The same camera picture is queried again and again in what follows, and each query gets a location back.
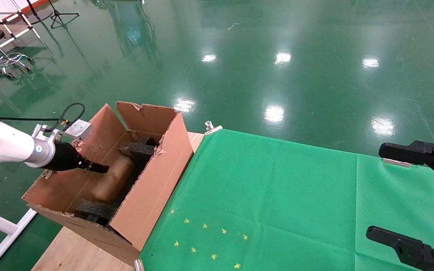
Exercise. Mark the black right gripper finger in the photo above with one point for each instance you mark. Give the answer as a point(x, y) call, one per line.
point(401, 152)
point(405, 248)

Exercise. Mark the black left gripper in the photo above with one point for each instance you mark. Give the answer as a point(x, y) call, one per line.
point(66, 158)

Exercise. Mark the brown cylinder object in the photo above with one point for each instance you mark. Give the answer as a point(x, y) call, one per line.
point(113, 180)

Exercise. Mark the large open cardboard carton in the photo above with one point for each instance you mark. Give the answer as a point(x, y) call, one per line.
point(156, 188)

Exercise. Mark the black foam block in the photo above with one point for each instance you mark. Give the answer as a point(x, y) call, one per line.
point(92, 210)
point(138, 149)

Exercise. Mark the green table cloth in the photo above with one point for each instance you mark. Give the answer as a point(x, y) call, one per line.
point(296, 195)

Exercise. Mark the black tripod stand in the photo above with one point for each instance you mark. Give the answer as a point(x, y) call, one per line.
point(56, 14)

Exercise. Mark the black round stand base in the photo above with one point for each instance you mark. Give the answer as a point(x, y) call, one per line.
point(40, 15)

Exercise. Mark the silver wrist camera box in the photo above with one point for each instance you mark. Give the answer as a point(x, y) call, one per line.
point(79, 128)

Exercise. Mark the white tube rack frame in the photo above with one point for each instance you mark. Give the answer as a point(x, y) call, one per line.
point(18, 36)

